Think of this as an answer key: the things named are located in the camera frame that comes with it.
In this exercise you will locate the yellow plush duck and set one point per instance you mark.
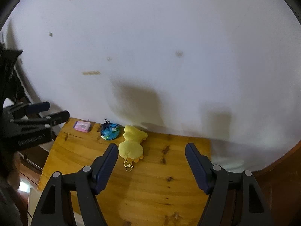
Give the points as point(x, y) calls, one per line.
point(130, 147)

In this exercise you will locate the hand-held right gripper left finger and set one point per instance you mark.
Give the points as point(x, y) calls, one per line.
point(105, 167)

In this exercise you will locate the white arched frame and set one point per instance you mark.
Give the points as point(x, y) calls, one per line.
point(47, 146)

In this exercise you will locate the blue round pouch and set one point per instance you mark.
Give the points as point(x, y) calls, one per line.
point(110, 131)

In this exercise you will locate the person's grey clothing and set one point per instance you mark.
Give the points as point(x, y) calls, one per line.
point(9, 204)

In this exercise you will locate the pink packet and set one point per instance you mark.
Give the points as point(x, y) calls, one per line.
point(82, 126)

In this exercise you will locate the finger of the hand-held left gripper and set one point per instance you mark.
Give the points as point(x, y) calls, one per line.
point(56, 118)
point(37, 107)

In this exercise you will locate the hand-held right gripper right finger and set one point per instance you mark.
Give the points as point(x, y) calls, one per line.
point(197, 167)

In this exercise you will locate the white plastic bin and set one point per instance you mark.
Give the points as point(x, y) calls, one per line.
point(34, 200)

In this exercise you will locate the person's left hand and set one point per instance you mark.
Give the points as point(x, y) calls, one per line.
point(14, 171)

